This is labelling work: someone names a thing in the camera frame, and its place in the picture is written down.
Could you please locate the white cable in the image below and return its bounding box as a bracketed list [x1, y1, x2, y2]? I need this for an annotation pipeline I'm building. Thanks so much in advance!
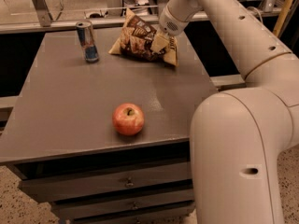
[246, 6, 265, 26]

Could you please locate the brown chip bag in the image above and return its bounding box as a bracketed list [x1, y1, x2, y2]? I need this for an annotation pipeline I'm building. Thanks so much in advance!
[108, 8, 178, 66]

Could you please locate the metal railing frame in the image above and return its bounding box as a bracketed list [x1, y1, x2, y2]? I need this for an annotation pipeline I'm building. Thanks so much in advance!
[0, 0, 284, 35]

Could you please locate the grey drawer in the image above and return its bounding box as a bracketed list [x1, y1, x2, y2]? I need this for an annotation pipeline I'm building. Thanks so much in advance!
[20, 161, 191, 203]
[70, 201, 195, 224]
[51, 189, 193, 219]

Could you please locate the blue silver energy drink can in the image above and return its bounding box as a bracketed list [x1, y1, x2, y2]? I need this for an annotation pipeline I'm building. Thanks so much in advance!
[76, 21, 99, 63]

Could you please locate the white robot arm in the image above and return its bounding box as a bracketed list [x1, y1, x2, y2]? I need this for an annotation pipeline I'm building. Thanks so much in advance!
[159, 0, 299, 224]

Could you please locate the top grey drawer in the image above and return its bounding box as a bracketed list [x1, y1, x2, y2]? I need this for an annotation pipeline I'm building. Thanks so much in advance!
[20, 161, 191, 203]

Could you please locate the red apple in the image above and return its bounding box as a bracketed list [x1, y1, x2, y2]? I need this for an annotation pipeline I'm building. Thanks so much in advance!
[112, 103, 145, 136]

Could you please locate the middle grey drawer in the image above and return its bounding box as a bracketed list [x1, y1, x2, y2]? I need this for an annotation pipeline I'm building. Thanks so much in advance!
[51, 189, 193, 219]

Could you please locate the bottom grey drawer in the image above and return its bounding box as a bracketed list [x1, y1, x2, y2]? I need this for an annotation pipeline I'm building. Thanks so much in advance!
[70, 201, 195, 224]

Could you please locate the grey drawer cabinet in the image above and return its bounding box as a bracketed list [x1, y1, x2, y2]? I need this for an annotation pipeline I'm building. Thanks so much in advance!
[0, 22, 219, 224]

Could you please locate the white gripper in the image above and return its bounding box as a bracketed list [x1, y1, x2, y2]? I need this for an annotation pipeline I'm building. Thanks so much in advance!
[150, 7, 188, 53]

